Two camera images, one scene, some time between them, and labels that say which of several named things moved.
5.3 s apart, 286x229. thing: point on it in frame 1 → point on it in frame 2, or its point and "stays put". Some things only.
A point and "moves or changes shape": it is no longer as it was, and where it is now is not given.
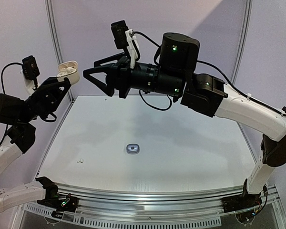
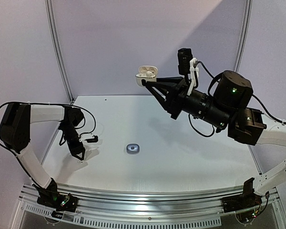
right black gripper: x=123 y=78 → x=178 y=97
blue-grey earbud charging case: x=133 y=149 stays put
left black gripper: x=48 y=95 → x=77 y=149
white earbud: x=69 y=69 moves or changes shape
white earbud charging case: x=69 y=69 moves or changes shape
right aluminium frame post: x=242 y=44 stays put
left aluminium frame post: x=49 y=6 stays put
